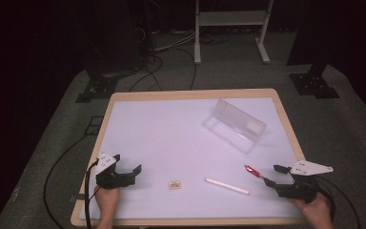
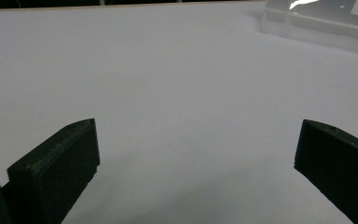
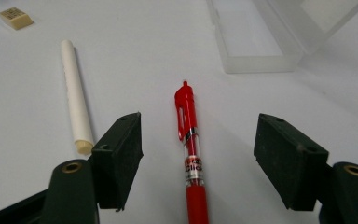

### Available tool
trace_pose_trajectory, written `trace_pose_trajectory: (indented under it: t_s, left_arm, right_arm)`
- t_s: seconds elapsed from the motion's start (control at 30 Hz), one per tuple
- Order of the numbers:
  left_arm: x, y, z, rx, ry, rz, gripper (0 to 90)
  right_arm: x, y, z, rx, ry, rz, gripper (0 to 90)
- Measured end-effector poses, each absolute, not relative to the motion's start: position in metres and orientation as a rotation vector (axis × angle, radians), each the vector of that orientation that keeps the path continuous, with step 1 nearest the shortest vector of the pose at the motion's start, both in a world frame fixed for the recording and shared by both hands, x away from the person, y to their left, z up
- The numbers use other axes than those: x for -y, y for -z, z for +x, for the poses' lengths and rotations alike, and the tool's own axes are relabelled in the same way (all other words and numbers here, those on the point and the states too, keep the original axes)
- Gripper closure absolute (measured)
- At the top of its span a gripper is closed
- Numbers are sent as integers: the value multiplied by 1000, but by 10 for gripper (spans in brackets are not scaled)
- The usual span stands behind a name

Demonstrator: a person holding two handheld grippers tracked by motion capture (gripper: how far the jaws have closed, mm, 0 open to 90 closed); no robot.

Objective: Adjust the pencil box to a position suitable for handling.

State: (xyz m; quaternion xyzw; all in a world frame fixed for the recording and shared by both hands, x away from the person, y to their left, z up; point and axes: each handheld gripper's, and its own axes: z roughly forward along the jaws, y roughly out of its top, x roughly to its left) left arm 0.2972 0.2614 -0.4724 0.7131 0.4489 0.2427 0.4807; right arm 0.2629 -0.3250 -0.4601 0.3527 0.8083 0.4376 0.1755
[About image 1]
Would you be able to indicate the white pen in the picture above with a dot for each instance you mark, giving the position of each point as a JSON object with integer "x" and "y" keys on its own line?
{"x": 227, "y": 186}

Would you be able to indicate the wooden table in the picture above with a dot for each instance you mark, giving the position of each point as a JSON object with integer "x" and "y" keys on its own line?
{"x": 187, "y": 94}

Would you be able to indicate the black stand base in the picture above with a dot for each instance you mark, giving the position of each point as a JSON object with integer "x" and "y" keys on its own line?
{"x": 97, "y": 90}
{"x": 314, "y": 84}

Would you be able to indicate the person's right hand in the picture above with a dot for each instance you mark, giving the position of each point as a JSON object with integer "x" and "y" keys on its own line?
{"x": 317, "y": 213}

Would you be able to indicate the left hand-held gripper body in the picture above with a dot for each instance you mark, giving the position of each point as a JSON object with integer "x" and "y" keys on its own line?
{"x": 111, "y": 179}

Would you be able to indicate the person's left hand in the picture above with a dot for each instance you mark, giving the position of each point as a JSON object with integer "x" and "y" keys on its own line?
{"x": 107, "y": 200}

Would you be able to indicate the red pen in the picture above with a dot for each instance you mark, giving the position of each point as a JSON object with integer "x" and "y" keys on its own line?
{"x": 252, "y": 171}

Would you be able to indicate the small beige eraser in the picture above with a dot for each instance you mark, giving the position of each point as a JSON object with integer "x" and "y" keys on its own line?
{"x": 174, "y": 185}

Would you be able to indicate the white table mat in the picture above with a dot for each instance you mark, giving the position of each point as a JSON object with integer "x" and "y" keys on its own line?
{"x": 158, "y": 127}

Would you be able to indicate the white metal stand frame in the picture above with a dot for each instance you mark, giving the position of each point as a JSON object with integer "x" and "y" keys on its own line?
{"x": 232, "y": 18}

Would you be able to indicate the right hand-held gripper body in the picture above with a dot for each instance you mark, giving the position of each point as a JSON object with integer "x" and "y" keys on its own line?
{"x": 298, "y": 189}

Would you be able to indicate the clear plastic pencil case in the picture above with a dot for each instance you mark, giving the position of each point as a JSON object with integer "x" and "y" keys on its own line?
{"x": 235, "y": 122}

